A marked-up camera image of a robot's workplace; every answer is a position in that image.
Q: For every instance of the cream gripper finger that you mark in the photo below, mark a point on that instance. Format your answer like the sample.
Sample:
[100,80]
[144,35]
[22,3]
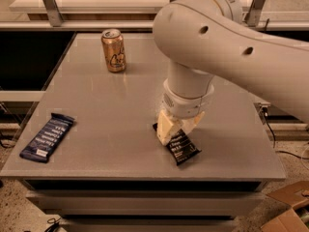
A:
[190,124]
[167,126]

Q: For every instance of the black chocolate rxbar wrapper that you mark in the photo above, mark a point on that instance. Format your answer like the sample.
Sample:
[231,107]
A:
[180,149]

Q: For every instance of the metal frame rail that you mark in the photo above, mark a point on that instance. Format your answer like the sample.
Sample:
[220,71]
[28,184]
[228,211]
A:
[111,10]

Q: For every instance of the brown cardboard box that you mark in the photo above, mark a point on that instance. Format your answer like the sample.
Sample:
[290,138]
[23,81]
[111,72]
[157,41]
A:
[295,219]

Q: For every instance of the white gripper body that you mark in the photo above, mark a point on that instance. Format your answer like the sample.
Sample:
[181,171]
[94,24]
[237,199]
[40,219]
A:
[186,106]

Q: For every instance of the blue rxbar wrapper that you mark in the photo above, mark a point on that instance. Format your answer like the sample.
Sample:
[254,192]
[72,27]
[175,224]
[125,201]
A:
[43,145]

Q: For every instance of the grey drawer cabinet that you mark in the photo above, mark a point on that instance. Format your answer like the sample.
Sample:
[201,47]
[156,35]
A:
[145,205]

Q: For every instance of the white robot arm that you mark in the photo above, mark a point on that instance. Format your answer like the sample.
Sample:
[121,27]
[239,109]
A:
[204,38]

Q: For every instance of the orange soda can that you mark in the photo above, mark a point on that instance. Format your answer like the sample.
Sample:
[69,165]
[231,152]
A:
[114,50]

